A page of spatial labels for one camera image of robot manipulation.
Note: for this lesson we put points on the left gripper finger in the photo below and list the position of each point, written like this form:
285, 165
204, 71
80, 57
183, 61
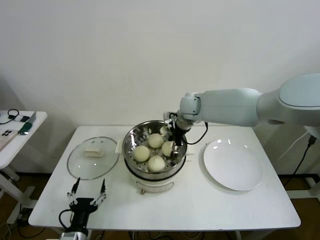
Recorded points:
72, 197
100, 197

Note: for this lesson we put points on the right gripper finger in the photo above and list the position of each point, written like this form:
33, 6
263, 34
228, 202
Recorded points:
170, 136
176, 149

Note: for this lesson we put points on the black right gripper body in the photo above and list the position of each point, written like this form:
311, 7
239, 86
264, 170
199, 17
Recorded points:
180, 132

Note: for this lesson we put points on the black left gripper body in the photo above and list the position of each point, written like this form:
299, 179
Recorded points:
81, 208

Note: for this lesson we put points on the white steamed baozi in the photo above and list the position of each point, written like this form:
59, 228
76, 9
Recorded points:
142, 153
156, 164
167, 148
155, 140

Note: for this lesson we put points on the round glass pot lid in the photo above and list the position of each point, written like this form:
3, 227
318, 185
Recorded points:
82, 170

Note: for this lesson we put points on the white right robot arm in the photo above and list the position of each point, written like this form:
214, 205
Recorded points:
225, 107

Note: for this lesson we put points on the stainless steel steamer basket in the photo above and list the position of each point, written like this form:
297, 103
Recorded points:
132, 142

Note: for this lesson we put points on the white round plate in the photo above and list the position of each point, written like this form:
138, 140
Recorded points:
225, 165

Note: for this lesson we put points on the white side table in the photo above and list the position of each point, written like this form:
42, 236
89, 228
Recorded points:
27, 142

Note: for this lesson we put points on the small black device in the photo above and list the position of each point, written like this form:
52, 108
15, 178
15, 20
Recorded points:
24, 119

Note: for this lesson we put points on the small white box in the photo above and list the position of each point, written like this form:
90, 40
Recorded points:
18, 118

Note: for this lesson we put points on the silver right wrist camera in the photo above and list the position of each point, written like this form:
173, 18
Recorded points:
167, 117

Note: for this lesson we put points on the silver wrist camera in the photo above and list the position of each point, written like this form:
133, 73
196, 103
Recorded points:
167, 117
75, 236

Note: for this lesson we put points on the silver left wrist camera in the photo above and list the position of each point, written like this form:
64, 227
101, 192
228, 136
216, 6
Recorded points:
75, 236

